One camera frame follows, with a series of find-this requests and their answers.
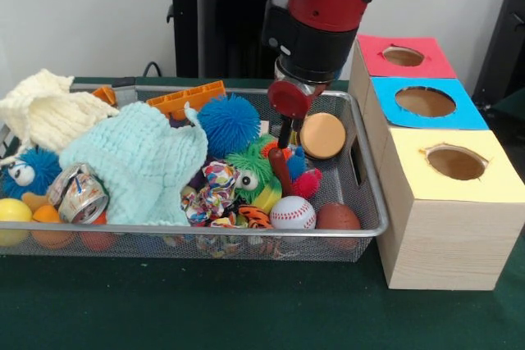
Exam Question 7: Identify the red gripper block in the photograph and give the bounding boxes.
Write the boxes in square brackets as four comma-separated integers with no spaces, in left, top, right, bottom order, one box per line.
[267,80,325,149]

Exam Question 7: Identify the plain blue spiky ball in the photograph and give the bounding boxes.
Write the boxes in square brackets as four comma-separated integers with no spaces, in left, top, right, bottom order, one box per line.
[197,93,263,148]

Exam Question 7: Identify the toy hamburger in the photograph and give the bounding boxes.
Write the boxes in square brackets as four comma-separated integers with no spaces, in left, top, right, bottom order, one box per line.
[299,112,348,161]

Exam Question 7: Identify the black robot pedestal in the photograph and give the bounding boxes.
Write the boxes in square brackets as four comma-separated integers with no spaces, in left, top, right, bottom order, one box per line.
[157,0,288,80]

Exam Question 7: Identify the dark green side table cloth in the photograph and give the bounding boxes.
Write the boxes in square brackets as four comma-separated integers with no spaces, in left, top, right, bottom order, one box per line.
[491,88,525,121]

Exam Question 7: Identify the blue spiky ball with eyes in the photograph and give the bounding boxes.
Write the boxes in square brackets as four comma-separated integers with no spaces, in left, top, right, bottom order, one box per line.
[2,145,63,200]

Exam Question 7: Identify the brown toy football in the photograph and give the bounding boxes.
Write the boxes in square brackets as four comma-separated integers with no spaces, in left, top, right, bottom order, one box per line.
[315,202,362,231]

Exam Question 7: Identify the multicolour patterned cloth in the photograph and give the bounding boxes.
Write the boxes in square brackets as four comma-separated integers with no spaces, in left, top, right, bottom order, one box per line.
[180,160,241,226]

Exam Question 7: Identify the black flat monitor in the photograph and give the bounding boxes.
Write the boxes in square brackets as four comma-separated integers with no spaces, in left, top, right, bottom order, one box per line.
[471,0,525,101]

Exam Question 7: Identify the mint green muslin cloth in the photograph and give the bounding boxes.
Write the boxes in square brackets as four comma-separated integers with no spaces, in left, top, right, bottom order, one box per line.
[59,100,209,227]

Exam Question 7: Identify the green spiky toy with eyes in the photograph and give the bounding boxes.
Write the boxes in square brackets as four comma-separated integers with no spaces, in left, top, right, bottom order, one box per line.
[225,139,284,207]

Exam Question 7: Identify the black cable loop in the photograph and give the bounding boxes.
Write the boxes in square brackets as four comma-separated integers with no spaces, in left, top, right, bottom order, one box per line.
[141,61,165,79]

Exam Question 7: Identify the wire mesh bin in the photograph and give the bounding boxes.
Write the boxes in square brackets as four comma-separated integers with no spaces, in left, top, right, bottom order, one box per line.
[0,84,390,263]

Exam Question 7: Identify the cream muslin cloth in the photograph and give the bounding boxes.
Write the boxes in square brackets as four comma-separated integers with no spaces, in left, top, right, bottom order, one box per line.
[0,69,121,165]

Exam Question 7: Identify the wooden box with three holes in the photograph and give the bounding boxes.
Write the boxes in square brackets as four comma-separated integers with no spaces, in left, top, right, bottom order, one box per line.
[347,34,525,292]

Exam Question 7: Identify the yellow smooth ball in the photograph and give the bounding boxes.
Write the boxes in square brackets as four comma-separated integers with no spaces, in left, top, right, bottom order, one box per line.
[0,198,34,248]

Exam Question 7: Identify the crushed silver drink can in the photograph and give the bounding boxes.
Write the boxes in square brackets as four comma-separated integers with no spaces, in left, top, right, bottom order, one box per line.
[48,162,111,225]

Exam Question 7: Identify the white toy baseball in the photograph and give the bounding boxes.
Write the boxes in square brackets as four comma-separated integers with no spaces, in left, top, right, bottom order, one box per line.
[269,196,317,230]

